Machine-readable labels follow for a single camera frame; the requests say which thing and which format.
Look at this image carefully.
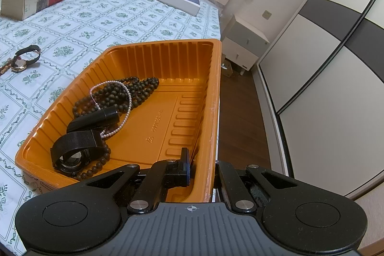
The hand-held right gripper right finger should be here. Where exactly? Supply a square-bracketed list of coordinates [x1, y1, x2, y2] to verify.
[212, 160, 301, 212]

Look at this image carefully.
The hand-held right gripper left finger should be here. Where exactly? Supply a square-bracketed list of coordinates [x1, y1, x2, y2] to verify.
[78, 147, 193, 214]

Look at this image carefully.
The orange plastic tray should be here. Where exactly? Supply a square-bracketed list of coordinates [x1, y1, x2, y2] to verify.
[15, 38, 223, 204]

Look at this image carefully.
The white pearl necklace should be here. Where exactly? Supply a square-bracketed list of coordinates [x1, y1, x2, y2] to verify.
[89, 80, 133, 138]

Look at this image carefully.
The brown wooden bead bracelet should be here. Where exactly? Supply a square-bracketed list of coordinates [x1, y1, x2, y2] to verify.
[71, 144, 112, 182]

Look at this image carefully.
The dark bead necklace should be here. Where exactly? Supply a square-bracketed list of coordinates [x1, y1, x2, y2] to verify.
[72, 76, 160, 119]

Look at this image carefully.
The black mesh strap watch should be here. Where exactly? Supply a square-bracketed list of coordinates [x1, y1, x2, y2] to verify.
[50, 129, 104, 176]

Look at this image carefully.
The brown braided cord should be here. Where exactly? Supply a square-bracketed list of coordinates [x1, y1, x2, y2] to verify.
[0, 60, 14, 77]

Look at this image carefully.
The small cardboard box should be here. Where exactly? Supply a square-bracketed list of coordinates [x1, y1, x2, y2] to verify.
[221, 60, 234, 78]

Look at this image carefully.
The white grey nightstand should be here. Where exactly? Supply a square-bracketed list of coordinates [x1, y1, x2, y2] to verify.
[221, 14, 270, 75]

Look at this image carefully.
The white grey sliding wardrobe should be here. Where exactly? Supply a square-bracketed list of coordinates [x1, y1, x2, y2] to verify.
[259, 0, 384, 200]

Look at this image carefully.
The floral bed sheet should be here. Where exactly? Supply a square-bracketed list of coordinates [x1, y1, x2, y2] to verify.
[0, 0, 223, 256]

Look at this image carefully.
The gold face black strap watch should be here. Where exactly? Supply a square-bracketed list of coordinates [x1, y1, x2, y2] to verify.
[11, 45, 42, 73]

